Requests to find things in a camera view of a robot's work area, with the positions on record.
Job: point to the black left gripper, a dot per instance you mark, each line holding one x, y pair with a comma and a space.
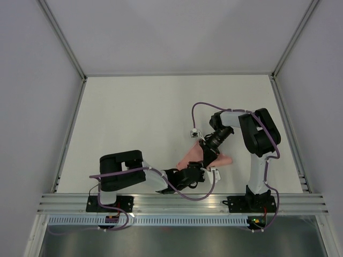
200, 165

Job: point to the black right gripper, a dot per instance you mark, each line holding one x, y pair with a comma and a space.
210, 152

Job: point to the pink cloth napkin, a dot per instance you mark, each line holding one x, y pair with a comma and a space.
195, 154

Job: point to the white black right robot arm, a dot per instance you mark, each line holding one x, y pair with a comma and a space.
261, 138

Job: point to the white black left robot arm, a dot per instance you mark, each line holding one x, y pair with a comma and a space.
122, 170

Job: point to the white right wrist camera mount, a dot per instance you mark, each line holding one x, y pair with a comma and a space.
196, 133

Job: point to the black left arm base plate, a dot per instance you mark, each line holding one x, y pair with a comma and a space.
122, 202

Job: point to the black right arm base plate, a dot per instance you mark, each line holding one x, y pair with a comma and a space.
245, 204

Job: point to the aluminium right side rail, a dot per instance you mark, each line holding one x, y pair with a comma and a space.
294, 148

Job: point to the aluminium rail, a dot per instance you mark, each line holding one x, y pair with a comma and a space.
294, 148
156, 204
70, 127

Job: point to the white slotted cable duct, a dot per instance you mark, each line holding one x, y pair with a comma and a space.
150, 220

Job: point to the aluminium left side rail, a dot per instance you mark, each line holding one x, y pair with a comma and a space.
70, 127

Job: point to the aluminium front rail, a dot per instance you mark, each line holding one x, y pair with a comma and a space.
156, 204

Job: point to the aluminium right corner post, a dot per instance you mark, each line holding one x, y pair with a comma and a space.
295, 36

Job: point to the aluminium corner post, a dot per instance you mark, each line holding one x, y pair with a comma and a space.
295, 36
48, 13

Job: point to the aluminium left corner post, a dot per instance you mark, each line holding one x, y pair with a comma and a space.
48, 13

